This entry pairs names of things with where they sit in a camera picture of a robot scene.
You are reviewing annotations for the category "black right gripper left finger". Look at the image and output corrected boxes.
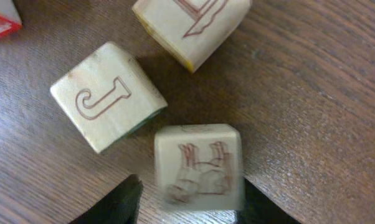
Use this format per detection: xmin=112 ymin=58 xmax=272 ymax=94
xmin=70 ymin=174 xmax=143 ymax=224

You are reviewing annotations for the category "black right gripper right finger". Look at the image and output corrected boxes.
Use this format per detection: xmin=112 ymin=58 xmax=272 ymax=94
xmin=236 ymin=179 xmax=300 ymax=224

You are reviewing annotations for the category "wooden block letter H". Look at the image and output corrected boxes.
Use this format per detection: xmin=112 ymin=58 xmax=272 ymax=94
xmin=154 ymin=124 xmax=245 ymax=211

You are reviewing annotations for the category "wooden block letter J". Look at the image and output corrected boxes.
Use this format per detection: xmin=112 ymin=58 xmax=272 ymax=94
xmin=50 ymin=42 xmax=168 ymax=153

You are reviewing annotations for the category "wooden block letter L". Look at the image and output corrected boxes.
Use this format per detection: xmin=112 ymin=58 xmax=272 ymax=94
xmin=132 ymin=0 xmax=252 ymax=73

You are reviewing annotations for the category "wooden block snail picture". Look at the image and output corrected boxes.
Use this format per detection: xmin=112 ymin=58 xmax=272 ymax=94
xmin=0 ymin=0 xmax=22 ymax=38

